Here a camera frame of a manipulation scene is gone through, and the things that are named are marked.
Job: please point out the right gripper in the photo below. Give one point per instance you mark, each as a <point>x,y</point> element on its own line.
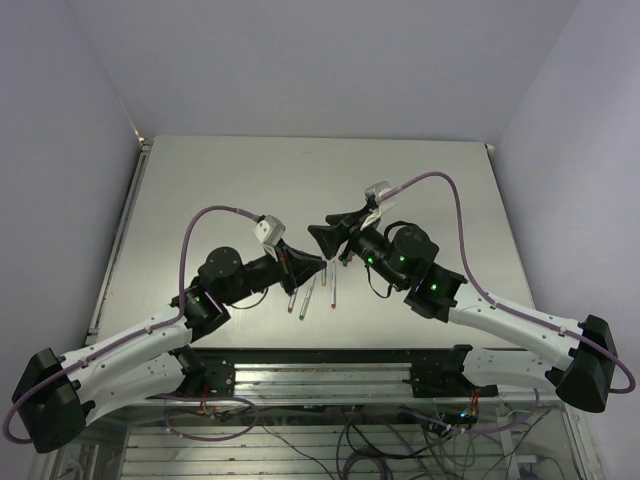
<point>331,237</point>

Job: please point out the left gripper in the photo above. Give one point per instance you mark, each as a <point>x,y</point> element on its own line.
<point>293,266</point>

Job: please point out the purple pen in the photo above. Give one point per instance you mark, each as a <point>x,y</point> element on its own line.
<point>292,301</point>

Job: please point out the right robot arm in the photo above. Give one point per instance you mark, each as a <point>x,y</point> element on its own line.
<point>574,359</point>

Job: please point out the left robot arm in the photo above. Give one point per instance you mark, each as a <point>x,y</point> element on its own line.
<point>57,396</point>

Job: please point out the green pen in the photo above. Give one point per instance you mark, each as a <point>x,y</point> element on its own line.
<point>307,299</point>

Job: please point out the red pen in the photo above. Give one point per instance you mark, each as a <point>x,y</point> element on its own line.
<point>333,285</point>

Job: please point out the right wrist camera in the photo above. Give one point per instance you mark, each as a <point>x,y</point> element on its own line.
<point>380,197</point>

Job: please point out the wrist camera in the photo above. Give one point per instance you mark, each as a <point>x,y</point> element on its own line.
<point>380,197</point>
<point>269,230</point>

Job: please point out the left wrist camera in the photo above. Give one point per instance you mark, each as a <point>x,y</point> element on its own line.
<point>269,230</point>

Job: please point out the aluminium frame rail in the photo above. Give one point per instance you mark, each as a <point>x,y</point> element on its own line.
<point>361,383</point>

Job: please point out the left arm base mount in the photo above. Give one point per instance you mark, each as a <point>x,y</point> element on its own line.
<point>205,374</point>

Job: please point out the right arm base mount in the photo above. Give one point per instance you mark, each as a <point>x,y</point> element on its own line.
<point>438,373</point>

